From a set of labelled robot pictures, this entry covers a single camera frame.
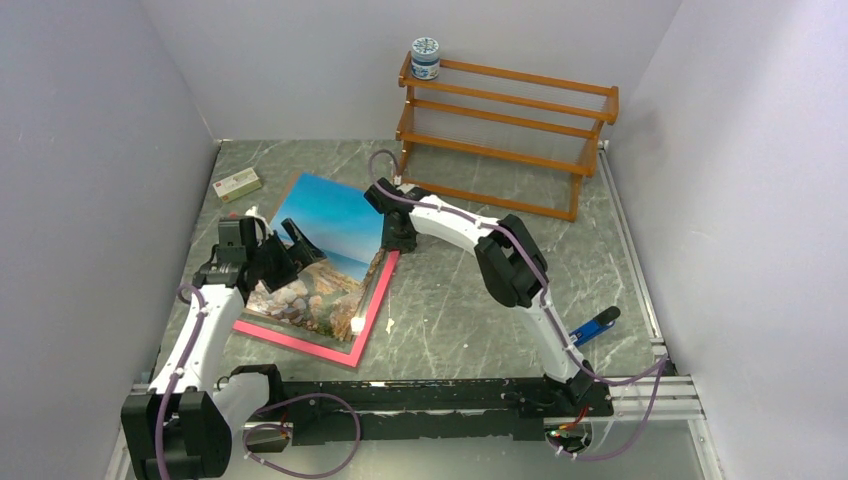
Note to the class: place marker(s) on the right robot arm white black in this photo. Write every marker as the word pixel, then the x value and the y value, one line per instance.
pixel 513 270

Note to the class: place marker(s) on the small white green box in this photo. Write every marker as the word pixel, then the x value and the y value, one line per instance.
pixel 237 185

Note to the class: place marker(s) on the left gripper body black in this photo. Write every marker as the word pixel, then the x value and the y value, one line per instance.
pixel 255 255

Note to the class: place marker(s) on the pink wooden picture frame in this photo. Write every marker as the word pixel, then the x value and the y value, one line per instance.
pixel 353 356

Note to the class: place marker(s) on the aluminium extrusion rail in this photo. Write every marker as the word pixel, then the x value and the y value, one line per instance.
pixel 676 395

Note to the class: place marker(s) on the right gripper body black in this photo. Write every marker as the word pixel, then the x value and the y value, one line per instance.
pixel 403 240

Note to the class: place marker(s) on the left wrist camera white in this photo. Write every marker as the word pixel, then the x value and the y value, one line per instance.
pixel 253 214

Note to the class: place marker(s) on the orange wooden rack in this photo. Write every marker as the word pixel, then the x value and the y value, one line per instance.
pixel 533 120

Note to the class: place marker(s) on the landscape beach photo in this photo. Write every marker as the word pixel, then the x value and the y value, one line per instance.
pixel 328 297

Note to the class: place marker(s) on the blue black handled tool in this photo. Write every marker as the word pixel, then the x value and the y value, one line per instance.
pixel 596 326

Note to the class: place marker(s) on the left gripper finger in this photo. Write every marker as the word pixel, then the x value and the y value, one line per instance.
pixel 278 268
pixel 301 250

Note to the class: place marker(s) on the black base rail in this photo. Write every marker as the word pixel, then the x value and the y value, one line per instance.
pixel 521 408

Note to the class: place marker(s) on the brown frame backing board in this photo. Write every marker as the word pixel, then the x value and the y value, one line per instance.
pixel 288 186

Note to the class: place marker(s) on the blue white lidded jar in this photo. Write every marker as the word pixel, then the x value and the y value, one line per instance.
pixel 425 58

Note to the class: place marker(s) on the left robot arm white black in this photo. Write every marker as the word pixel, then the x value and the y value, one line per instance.
pixel 182 427

